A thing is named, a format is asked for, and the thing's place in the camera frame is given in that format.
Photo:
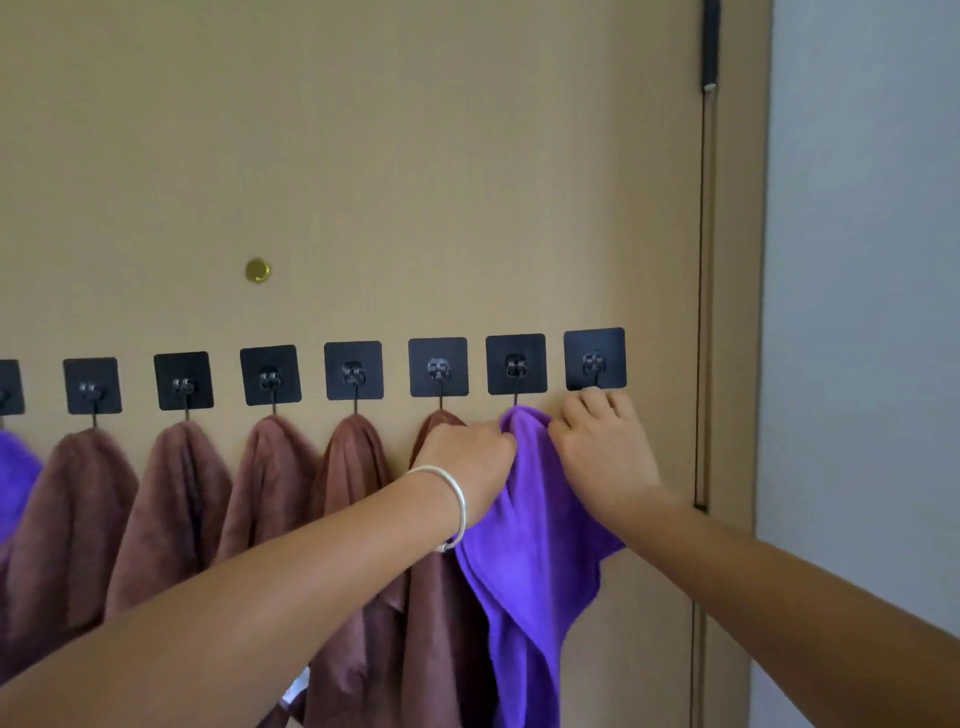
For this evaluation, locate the person's right hand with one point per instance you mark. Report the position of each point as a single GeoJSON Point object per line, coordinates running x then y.
{"type": "Point", "coordinates": [607, 457]}

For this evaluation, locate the person's left hand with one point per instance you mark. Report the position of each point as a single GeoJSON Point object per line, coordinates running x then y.
{"type": "Point", "coordinates": [472, 457]}

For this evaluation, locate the purple towel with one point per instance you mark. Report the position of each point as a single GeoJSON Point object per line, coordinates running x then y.
{"type": "Point", "coordinates": [15, 480]}
{"type": "Point", "coordinates": [532, 562]}

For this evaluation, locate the row of black hooks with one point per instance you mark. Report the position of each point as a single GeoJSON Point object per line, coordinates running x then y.
{"type": "Point", "coordinates": [352, 360]}

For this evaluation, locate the beige door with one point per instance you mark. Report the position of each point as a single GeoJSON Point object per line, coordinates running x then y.
{"type": "Point", "coordinates": [375, 150]}
{"type": "Point", "coordinates": [739, 300]}

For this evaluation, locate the person's right forearm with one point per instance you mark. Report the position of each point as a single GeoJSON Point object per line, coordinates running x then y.
{"type": "Point", "coordinates": [810, 615]}

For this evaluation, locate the person's left forearm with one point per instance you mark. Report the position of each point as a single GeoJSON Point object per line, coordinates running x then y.
{"type": "Point", "coordinates": [225, 622]}

